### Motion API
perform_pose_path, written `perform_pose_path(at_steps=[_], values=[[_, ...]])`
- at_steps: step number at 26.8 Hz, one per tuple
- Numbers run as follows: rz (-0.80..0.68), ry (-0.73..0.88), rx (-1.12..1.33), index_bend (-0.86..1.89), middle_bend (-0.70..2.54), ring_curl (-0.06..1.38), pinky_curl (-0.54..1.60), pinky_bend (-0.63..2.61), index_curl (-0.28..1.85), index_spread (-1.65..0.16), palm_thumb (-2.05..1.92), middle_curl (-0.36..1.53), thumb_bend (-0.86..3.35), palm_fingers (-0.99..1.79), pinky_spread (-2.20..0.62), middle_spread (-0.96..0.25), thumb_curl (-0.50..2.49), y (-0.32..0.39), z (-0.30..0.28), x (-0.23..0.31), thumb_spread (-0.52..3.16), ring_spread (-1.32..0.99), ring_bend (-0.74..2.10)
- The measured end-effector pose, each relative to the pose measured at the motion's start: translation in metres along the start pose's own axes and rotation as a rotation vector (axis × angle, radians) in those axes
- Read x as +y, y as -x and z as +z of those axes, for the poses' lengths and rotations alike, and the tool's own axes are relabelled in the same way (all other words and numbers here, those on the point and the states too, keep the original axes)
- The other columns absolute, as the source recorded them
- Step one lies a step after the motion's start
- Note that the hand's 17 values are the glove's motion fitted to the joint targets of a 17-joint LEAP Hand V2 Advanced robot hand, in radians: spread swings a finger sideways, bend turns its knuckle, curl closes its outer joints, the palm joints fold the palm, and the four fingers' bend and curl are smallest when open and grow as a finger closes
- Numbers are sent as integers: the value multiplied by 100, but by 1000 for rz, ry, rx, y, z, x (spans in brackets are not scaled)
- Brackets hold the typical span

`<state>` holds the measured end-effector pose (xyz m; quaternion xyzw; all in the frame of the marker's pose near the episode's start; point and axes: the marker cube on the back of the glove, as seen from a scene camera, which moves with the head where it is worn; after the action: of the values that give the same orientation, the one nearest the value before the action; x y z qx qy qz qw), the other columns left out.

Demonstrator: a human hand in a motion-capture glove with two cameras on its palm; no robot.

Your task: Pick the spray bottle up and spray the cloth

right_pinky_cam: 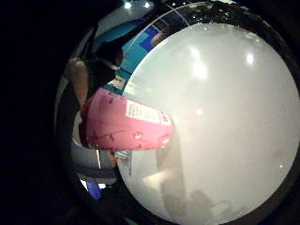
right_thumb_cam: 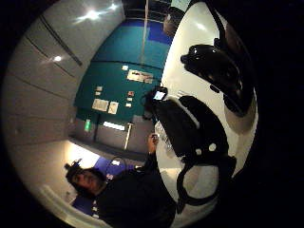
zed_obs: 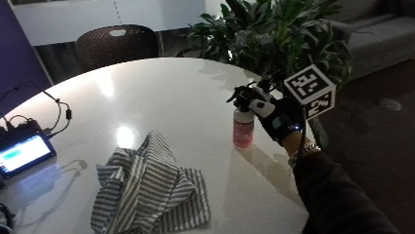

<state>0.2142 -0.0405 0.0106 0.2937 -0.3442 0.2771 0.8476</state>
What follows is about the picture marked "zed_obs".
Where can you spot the pink spray bottle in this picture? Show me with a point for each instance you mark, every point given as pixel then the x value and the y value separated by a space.
pixel 243 128

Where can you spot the white marker cube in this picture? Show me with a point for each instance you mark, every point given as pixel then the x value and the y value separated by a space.
pixel 311 90

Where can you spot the green potted plant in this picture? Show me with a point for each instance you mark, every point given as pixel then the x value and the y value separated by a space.
pixel 276 35

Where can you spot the silver wristwatch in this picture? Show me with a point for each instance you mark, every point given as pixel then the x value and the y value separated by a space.
pixel 304 151

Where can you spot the dark perforated chair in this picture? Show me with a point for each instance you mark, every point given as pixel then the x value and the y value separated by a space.
pixel 115 45

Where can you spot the grey sofa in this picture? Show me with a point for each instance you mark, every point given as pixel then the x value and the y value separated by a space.
pixel 380 35

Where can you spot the striped grey cloth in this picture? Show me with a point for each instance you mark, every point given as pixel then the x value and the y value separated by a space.
pixel 149 188

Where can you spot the small monitor device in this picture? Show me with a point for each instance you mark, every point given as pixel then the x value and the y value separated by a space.
pixel 24 152

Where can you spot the white wall panel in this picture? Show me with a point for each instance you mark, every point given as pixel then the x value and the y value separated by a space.
pixel 107 16

